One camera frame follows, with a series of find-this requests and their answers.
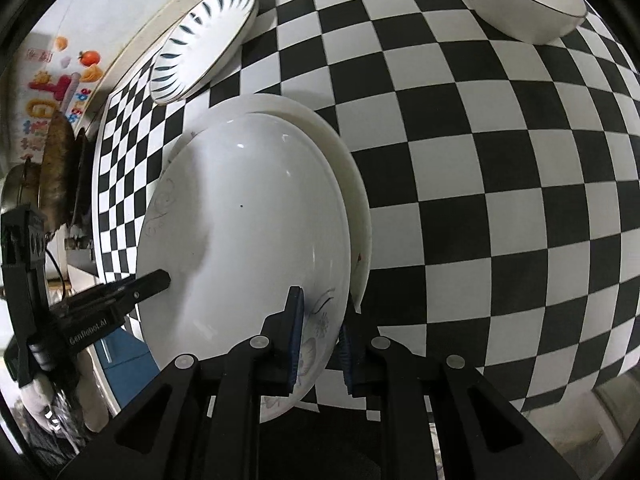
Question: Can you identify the black white checkered mat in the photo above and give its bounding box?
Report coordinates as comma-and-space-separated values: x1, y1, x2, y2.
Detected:
96, 0, 639, 410

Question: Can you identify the left white gloved hand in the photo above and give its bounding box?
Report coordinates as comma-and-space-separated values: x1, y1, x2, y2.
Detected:
20, 350, 110, 432

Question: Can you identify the striped pattern plate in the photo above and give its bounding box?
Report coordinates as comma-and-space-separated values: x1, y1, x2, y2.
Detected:
149, 0, 258, 105

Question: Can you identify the wooden cutting board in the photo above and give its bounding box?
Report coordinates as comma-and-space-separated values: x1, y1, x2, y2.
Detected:
38, 110, 75, 232

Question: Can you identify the large white plate underneath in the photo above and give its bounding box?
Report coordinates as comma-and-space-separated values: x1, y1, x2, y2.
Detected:
167, 93, 372, 311

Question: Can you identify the metal pot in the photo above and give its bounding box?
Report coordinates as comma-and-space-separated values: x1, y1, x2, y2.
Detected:
1, 159, 41, 214

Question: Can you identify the fruit wall sticker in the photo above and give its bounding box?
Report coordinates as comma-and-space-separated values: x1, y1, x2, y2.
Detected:
16, 34, 104, 159

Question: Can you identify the white floral plate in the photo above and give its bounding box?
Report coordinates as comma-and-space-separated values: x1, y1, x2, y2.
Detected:
137, 115, 350, 420

